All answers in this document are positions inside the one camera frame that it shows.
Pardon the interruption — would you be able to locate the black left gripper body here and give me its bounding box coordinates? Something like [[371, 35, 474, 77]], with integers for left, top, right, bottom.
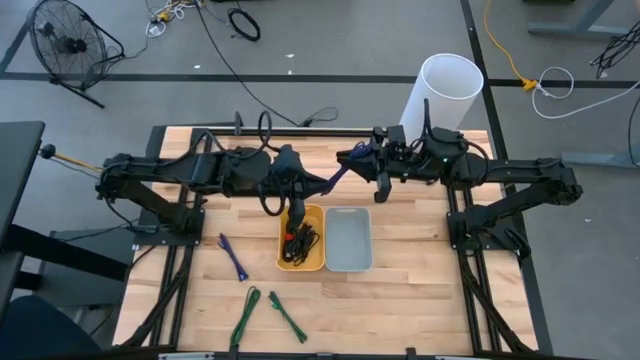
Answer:
[[272, 168, 310, 201]]

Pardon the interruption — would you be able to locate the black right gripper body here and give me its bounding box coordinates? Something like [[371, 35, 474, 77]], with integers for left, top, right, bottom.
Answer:
[[374, 149, 420, 181]]

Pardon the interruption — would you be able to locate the black cable with red tie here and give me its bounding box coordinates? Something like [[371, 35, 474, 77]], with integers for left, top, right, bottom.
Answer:
[[282, 227, 301, 264]]

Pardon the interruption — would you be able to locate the short knotted black USB cable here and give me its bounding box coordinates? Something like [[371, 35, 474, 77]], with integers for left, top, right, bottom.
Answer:
[[292, 222, 321, 251]]

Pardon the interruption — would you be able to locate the purple braided cable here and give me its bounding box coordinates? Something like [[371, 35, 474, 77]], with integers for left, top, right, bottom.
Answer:
[[322, 141, 375, 196], [217, 232, 250, 282]]

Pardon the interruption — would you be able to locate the thick black USB cable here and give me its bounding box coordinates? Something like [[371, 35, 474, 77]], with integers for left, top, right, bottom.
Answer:
[[281, 234, 314, 266]]

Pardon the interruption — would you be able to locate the yellow plastic bin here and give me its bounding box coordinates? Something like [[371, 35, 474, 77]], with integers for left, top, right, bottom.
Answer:
[[276, 203, 327, 273]]

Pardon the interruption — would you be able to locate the grey plastic bin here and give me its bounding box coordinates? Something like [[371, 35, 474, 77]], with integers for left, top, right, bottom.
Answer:
[[324, 206, 374, 273]]

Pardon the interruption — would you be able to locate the grey desk foot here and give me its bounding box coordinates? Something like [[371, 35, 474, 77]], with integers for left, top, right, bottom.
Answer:
[[561, 149, 640, 170]]

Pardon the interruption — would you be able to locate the grey desk leg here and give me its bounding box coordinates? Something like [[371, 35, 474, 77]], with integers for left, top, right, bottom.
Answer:
[[527, 0, 640, 39]]

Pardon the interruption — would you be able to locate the wooden stick black knob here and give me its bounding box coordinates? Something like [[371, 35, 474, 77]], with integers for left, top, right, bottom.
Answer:
[[38, 143, 105, 175]]

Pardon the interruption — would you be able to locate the black floor fan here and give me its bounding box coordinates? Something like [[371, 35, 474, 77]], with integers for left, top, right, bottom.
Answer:
[[27, 0, 126, 109]]

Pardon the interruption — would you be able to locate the black desk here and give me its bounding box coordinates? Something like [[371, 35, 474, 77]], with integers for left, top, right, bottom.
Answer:
[[0, 119, 130, 307]]

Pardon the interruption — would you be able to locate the blue chair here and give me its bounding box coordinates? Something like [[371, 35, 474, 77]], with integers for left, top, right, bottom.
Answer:
[[0, 294, 102, 360]]

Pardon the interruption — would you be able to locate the green braided cable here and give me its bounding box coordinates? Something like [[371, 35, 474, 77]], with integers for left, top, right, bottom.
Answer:
[[268, 290, 309, 345], [229, 285, 262, 349]]

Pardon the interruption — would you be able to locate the long black floor cable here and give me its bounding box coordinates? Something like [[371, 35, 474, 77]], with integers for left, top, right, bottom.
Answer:
[[192, 0, 340, 129]]

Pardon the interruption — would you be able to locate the yellow extension cord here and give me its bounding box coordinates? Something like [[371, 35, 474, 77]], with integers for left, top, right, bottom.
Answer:
[[482, 0, 540, 93]]

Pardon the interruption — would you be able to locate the black aluminium rig frame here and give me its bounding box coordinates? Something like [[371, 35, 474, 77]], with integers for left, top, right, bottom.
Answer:
[[112, 124, 556, 360]]

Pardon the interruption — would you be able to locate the white floor cable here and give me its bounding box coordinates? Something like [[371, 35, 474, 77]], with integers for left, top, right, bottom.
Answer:
[[530, 66, 640, 120]]

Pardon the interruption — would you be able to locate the black cable coil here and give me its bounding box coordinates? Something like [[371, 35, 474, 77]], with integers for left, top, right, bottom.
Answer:
[[227, 7, 262, 42]]

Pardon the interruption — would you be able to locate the white cable pile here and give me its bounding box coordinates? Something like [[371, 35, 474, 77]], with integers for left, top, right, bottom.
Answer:
[[144, 0, 202, 40]]

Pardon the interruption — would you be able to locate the black cable bundle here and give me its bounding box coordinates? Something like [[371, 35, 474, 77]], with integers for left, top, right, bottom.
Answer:
[[589, 19, 640, 80]]

